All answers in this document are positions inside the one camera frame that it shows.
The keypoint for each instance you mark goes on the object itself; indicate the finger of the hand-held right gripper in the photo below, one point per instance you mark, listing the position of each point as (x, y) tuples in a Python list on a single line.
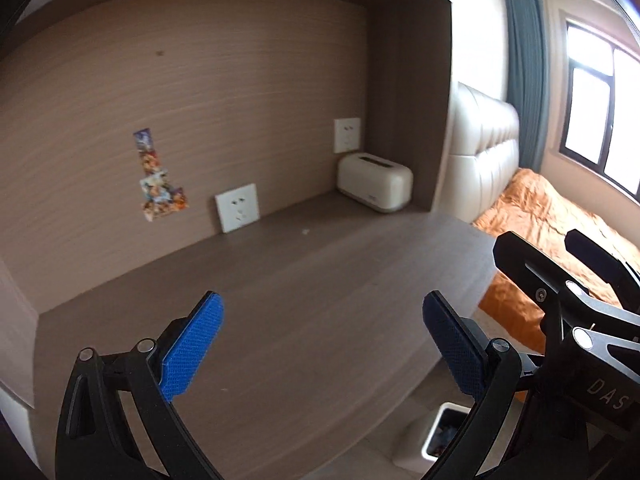
[(597, 257), (530, 262)]

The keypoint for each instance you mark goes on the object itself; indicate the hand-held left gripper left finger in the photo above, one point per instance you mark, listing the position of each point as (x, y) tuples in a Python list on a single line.
[(195, 345)]

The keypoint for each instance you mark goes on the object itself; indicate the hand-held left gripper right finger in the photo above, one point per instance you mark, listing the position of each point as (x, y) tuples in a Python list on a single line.
[(455, 350)]

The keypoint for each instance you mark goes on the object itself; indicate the white trash bin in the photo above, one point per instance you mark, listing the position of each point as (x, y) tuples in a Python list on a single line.
[(417, 442)]

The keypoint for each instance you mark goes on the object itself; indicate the orange bed blanket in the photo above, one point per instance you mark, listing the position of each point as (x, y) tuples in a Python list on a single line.
[(530, 205)]

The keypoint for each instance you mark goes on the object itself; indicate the cream padded headboard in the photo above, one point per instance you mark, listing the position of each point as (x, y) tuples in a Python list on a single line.
[(485, 160)]

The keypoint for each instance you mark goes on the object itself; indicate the dark-framed window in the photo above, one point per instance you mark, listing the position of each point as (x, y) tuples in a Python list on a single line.
[(590, 100)]

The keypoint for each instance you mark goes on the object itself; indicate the cream tissue box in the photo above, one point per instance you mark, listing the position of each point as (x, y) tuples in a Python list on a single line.
[(372, 182)]

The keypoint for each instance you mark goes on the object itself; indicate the grey-blue curtain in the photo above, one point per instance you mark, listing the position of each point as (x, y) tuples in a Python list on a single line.
[(525, 60)]

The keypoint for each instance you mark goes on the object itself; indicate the wooden shelf unit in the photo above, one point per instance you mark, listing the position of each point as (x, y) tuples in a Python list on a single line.
[(410, 85)]

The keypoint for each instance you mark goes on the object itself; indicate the white wall socket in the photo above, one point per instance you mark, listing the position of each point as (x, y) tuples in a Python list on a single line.
[(347, 135), (237, 207)]

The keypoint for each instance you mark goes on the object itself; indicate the colourful cartoon wall stickers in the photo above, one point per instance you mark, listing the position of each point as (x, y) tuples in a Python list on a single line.
[(157, 190)]

